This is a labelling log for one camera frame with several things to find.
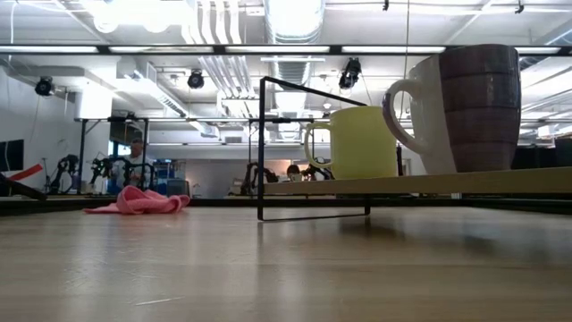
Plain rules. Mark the pink cloth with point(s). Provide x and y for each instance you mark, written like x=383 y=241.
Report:
x=143 y=201

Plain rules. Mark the black diagonal frame strut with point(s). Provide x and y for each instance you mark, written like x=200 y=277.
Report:
x=22 y=188

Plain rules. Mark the person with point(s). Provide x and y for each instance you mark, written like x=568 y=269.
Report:
x=134 y=163
x=293 y=172

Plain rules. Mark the red strip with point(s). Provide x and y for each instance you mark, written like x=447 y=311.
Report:
x=27 y=172

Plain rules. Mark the dark background cabinets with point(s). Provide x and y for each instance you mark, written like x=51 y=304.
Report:
x=545 y=154

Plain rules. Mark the black background robot arm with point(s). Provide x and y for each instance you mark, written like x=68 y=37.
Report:
x=257 y=172
x=64 y=167

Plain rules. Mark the blue storage bins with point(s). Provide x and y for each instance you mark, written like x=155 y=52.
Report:
x=163 y=172

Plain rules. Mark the large white purple striped mug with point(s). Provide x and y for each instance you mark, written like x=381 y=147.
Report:
x=429 y=134

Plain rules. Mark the pale yellow mug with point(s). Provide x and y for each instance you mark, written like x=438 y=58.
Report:
x=362 y=143

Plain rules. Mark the black frame wooden shelf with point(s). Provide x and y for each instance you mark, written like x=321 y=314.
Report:
x=402 y=183

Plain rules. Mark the black table edge rail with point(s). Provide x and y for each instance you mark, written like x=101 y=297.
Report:
x=223 y=202

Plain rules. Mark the silver ceiling duct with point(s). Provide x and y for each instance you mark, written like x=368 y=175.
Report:
x=295 y=20

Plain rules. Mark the black wall monitor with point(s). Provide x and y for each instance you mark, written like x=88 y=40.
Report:
x=11 y=155

